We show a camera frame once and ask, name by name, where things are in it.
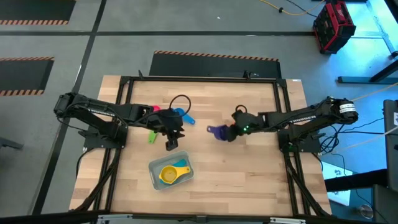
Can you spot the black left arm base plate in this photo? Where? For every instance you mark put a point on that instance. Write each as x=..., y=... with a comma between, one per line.
x=102, y=143

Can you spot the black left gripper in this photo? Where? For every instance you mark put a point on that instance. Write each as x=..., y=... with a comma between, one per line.
x=169, y=123

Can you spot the black overhead mount bar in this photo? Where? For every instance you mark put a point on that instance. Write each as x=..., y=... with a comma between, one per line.
x=46, y=218

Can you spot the green measuring cup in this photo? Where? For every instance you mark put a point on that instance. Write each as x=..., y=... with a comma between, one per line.
x=152, y=137

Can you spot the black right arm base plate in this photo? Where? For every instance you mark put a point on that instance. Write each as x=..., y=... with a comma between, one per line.
x=311, y=143

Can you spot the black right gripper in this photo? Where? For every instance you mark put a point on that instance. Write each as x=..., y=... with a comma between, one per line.
x=248, y=123

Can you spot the black desk foot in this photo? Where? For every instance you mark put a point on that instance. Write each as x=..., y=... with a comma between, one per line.
x=367, y=80

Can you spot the round metal can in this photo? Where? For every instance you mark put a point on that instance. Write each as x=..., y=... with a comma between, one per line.
x=366, y=211

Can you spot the red and black toolbox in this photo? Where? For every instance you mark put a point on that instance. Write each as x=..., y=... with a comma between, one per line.
x=334, y=28

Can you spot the teal measuring cup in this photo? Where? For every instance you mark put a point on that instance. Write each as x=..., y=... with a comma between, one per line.
x=181, y=162

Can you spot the purple measuring cup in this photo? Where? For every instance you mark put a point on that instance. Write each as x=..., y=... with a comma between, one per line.
x=219, y=132

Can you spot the blue measuring cup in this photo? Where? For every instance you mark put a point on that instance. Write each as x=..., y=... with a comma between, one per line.
x=188, y=118

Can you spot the yellow measuring cup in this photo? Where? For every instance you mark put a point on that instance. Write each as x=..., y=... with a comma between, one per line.
x=169, y=175

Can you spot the black cabinet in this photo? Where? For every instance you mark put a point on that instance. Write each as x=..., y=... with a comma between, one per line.
x=391, y=140

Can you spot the large black hazard-striped floor mat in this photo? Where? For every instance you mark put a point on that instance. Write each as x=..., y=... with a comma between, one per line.
x=214, y=67

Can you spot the black aluminium table frame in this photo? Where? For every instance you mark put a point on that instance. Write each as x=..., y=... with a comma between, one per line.
x=202, y=79

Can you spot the red measuring cup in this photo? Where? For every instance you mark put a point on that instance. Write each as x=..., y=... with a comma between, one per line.
x=156, y=108

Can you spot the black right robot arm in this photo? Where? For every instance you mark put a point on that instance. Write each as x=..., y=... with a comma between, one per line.
x=304, y=116

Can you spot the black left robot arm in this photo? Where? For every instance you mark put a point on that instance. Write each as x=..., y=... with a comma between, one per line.
x=99, y=110

